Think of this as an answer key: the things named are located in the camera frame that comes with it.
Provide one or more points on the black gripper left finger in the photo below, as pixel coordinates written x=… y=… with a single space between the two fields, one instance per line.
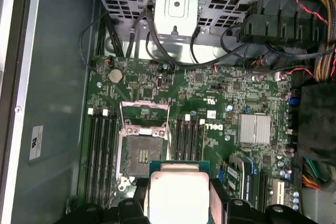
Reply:
x=126 y=213

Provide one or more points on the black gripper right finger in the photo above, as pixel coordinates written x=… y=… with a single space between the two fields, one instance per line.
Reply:
x=236 y=213

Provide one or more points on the thin metal locking lever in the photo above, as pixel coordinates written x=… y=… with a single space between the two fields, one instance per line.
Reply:
x=170 y=148
x=110 y=193

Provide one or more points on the silver CPU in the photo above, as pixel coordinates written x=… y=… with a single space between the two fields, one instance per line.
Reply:
x=178 y=195

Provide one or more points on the metal socket cover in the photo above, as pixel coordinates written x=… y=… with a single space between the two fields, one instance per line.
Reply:
x=144 y=104

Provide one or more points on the CPU socket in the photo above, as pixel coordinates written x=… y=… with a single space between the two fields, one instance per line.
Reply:
x=141 y=153

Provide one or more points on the black graphics card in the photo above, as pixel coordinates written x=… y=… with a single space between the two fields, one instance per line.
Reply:
x=248 y=182

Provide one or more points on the black expansion slot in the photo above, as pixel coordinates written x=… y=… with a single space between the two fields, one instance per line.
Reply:
x=263 y=190

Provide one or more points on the white expansion slot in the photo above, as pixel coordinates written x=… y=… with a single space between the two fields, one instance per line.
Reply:
x=278 y=192

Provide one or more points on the black RAM slot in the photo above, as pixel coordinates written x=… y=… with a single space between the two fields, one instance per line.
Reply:
x=193 y=142
x=111 y=155
x=88 y=155
x=104 y=155
x=179 y=142
x=201 y=142
x=186 y=142
x=96 y=155

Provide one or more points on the silver finned chipset heatsink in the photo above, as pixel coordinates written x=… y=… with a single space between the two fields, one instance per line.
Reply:
x=254 y=129

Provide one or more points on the silver power supply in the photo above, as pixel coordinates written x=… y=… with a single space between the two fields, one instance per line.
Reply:
x=328 y=208

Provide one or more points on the black plastic shroud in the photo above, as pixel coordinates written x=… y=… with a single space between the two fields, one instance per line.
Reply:
x=317 y=119

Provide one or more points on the green motherboard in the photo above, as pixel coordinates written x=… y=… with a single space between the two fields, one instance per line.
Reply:
x=183 y=95

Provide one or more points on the round coin battery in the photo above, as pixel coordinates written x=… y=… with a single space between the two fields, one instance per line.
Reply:
x=116 y=76

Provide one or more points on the black open PC case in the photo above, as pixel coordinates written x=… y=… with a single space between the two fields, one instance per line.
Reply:
x=57 y=51

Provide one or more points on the silver metal drive cage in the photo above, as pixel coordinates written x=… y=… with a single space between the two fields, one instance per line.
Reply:
x=178 y=3

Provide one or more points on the white case wall sticker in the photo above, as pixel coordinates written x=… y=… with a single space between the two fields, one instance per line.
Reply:
x=36 y=142

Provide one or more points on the black plastic bracket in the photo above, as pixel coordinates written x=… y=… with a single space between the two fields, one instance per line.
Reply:
x=275 y=27

